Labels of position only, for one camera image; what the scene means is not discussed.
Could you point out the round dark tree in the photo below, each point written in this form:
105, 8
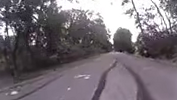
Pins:
122, 40

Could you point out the row of trees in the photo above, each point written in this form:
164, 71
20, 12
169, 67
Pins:
166, 17
47, 35

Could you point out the grey asphalt road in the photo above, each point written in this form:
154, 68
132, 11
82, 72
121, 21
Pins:
115, 85

